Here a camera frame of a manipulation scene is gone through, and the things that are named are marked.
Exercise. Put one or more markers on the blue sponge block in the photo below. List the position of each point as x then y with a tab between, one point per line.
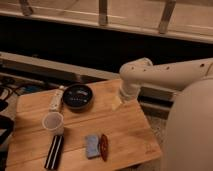
92	146

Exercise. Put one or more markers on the translucent yellowish end tool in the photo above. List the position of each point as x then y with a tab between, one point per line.
116	103

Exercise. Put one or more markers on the dark red oval object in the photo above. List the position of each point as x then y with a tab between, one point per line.
103	147

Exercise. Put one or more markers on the dark chair at left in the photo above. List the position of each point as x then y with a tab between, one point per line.
6	128

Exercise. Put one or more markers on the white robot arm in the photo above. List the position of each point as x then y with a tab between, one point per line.
188	139

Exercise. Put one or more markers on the black box with white stripes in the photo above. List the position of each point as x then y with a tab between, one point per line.
53	157

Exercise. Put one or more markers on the white plastic cup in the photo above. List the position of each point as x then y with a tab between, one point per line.
54	123

